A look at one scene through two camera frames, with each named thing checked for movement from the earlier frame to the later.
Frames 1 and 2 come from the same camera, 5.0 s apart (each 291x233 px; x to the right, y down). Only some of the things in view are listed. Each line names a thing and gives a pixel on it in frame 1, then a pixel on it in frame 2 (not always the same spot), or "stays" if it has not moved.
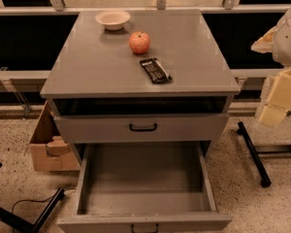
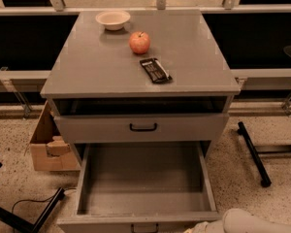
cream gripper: [288, 43] -> [200, 227]
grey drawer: [144, 187] stays
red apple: [140, 42] stays
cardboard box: [50, 149] stays
